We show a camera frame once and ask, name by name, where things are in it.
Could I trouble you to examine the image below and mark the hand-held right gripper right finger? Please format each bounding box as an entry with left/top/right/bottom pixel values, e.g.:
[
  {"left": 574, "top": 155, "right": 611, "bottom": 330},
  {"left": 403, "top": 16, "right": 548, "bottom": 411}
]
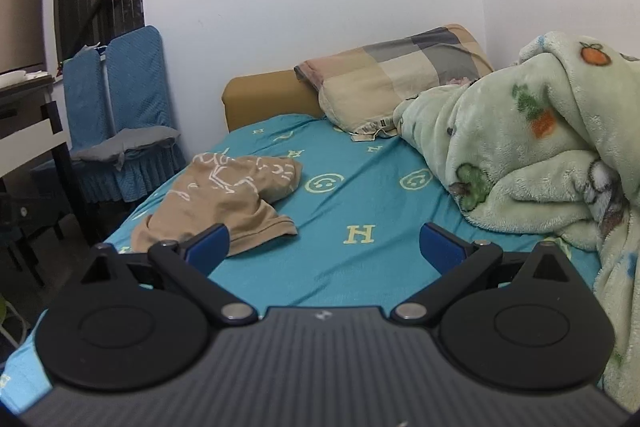
[{"left": 391, "top": 222, "right": 572, "bottom": 323}]

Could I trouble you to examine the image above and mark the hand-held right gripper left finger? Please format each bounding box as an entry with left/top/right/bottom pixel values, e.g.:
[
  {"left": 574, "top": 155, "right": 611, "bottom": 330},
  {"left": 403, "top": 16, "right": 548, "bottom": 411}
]
[{"left": 80, "top": 223, "right": 259, "bottom": 327}]

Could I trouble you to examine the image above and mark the tan printed T-shirt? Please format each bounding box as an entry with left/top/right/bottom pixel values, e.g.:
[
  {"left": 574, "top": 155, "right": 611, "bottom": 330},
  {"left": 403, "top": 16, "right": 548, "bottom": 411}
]
[{"left": 131, "top": 151, "right": 304, "bottom": 258}]

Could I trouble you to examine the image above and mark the blue patterned bedsheet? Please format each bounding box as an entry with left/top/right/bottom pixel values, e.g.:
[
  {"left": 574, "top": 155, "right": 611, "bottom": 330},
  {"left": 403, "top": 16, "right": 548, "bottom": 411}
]
[{"left": 0, "top": 112, "right": 606, "bottom": 415}]

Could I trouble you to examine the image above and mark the green printed fleece blanket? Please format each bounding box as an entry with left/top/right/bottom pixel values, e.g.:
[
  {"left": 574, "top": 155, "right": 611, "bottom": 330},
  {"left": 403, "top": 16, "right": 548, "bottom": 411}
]
[{"left": 392, "top": 31, "right": 640, "bottom": 413}]

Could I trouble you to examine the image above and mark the grey seat cushion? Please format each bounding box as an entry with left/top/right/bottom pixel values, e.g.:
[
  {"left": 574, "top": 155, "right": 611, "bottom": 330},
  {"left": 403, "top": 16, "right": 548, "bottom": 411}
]
[{"left": 71, "top": 125, "right": 181, "bottom": 171}]

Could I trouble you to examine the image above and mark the tan padded headboard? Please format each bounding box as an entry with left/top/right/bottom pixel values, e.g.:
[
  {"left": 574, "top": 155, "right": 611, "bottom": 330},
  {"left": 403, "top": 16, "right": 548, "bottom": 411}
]
[{"left": 221, "top": 69, "right": 326, "bottom": 134}]

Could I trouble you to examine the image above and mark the plaid beige grey pillow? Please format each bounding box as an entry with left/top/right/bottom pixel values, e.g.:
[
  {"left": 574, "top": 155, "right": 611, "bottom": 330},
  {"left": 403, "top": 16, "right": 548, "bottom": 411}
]
[{"left": 294, "top": 24, "right": 496, "bottom": 142}]

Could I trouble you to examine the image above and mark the blue covered chair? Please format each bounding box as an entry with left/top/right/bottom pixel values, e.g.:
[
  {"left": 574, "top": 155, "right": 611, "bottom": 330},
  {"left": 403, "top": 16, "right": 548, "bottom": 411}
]
[
  {"left": 62, "top": 49, "right": 108, "bottom": 148},
  {"left": 70, "top": 26, "right": 187, "bottom": 202}
]

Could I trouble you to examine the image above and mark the dark wooden desk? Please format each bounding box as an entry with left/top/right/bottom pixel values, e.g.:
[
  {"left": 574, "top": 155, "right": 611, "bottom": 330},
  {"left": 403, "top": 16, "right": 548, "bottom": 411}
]
[{"left": 0, "top": 74, "right": 76, "bottom": 288}]

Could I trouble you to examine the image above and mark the beige refrigerator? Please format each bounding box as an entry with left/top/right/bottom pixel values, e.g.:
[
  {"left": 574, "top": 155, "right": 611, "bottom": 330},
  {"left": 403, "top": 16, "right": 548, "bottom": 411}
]
[{"left": 0, "top": 0, "right": 46, "bottom": 75}]

